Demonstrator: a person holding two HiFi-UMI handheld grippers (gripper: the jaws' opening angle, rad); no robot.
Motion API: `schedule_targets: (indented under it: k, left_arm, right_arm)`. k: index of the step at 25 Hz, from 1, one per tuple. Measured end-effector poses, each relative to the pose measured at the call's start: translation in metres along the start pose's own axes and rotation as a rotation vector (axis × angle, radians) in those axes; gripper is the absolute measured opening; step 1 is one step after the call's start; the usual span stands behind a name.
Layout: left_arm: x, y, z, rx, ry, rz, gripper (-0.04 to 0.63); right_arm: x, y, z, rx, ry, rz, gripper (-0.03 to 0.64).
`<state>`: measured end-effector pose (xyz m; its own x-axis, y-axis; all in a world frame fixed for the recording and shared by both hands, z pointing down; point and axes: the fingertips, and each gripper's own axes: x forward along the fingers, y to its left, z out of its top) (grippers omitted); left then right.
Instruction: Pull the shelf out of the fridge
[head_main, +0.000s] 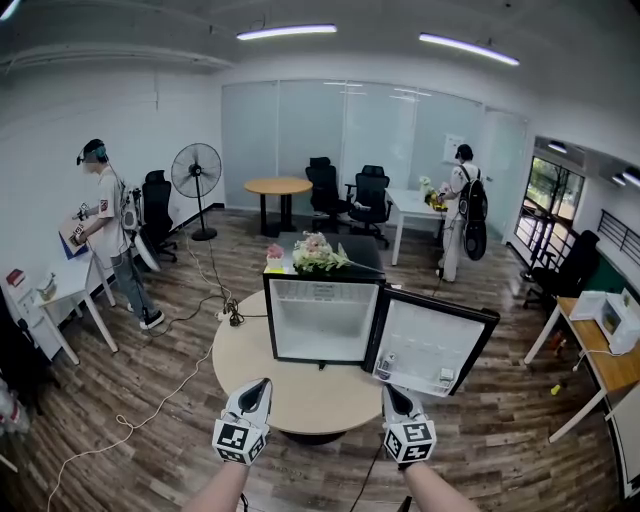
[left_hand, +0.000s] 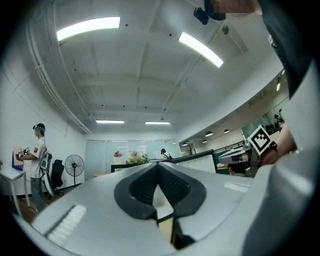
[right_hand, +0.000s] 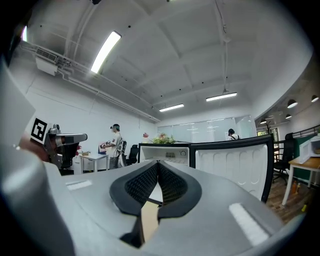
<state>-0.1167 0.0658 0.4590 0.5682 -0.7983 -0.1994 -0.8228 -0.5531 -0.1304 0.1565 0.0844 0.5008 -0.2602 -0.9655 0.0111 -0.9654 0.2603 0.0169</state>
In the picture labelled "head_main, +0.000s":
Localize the black office chair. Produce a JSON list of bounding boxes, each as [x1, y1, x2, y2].
[[521, 229, 602, 315], [304, 156, 352, 235], [345, 164, 394, 250], [141, 169, 180, 265]]

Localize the small round wooden table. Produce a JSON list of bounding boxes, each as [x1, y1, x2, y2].
[[243, 176, 314, 239]]

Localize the person's left forearm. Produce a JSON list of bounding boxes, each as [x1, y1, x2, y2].
[[180, 459, 252, 512]]

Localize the person's right forearm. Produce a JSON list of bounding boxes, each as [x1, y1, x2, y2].
[[401, 461, 482, 512]]

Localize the paper notice sheet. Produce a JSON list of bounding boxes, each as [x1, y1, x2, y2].
[[441, 131, 467, 164]]

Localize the long ceiling light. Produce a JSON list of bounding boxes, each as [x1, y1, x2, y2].
[[418, 31, 522, 68], [235, 23, 339, 42]]

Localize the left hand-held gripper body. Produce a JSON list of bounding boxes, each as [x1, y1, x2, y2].
[[211, 394, 274, 467]]

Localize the black metal railing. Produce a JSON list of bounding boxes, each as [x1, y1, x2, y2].
[[596, 208, 640, 267]]

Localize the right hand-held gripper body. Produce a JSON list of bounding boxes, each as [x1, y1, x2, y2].
[[382, 411, 438, 470]]

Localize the white fridge shelf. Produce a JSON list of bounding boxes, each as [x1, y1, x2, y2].
[[273, 279, 380, 303]]

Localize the wooden desk with white legs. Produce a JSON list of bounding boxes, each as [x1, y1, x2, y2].
[[523, 296, 640, 445]]

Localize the black mini fridge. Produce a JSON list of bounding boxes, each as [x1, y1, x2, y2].
[[261, 231, 502, 399]]

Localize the round beige table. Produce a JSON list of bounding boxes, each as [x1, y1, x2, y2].
[[211, 289, 397, 446]]

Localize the black backpack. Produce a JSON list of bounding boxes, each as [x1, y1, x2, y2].
[[458, 164, 490, 262]]

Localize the cardboard box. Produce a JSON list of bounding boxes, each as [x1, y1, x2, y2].
[[58, 213, 95, 255]]

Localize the black framed glass door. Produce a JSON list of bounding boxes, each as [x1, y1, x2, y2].
[[513, 154, 587, 264]]

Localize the white floor cable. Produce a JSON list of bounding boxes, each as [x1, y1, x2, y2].
[[45, 227, 236, 512]]

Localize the pink flower in white pot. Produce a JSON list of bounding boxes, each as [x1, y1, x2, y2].
[[265, 242, 287, 274]]

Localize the black standing fan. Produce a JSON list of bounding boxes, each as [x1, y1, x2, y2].
[[170, 142, 224, 243]]

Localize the white microwave oven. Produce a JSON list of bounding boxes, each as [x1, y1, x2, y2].
[[569, 286, 640, 357]]

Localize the black floor cable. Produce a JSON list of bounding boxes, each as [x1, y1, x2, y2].
[[144, 239, 269, 337]]

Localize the white round disc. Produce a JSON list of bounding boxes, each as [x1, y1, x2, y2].
[[131, 226, 163, 274]]

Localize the white flower bouquet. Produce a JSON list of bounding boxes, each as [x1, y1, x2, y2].
[[291, 230, 385, 277]]

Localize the white rectangular table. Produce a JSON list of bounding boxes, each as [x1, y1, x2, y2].
[[35, 248, 120, 367], [384, 187, 452, 267]]

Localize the white backpack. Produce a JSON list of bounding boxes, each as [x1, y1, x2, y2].
[[119, 182, 144, 233]]

